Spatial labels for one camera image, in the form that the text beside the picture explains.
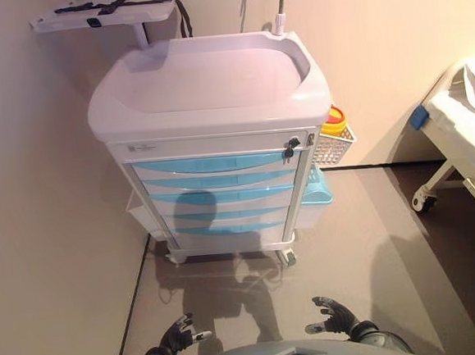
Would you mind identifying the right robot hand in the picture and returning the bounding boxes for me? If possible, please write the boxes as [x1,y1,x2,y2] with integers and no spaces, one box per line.
[302,293,363,344]

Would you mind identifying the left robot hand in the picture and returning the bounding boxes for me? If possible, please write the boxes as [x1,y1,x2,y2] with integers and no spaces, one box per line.
[155,311,214,355]

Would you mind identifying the light blue plastic bin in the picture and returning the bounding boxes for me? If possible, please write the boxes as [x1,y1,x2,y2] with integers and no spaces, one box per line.
[300,166,334,207]

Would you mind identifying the bed caster wheel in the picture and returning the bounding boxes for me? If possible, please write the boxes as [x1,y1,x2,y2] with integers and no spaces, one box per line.
[412,192,441,216]

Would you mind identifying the black cart keys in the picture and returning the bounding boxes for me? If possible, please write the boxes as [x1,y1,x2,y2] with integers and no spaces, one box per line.
[282,136,305,159]

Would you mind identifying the yellow sharps container red lid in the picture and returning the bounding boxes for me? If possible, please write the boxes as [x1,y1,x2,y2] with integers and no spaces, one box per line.
[317,103,349,138]

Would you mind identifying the cart label sticker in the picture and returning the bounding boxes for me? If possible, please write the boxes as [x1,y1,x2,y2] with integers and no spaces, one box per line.
[126,141,158,154]

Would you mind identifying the blue bed corner bumper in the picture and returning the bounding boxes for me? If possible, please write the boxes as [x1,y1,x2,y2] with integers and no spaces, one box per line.
[406,104,430,130]

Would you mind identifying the white hospital bed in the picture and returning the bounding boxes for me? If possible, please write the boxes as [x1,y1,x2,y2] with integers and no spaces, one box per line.
[400,54,475,243]

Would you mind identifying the white medical cart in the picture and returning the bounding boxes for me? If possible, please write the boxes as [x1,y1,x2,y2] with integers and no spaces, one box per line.
[81,25,346,280]

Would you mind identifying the metal IV pole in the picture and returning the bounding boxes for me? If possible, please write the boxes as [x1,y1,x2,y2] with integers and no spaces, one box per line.
[269,0,293,39]

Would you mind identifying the white plastic shelf tray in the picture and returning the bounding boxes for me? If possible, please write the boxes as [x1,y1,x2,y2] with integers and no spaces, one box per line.
[28,0,180,37]

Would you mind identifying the white wire basket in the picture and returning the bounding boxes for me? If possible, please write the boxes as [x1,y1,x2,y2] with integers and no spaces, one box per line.
[308,125,360,169]

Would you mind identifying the white shelf support post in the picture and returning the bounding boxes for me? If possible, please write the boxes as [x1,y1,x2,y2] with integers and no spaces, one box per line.
[132,22,151,50]

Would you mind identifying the black hanging cable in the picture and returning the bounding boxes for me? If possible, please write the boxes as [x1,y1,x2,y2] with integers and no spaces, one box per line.
[176,0,195,39]

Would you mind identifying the black straps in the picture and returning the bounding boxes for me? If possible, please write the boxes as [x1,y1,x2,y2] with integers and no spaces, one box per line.
[53,0,176,31]

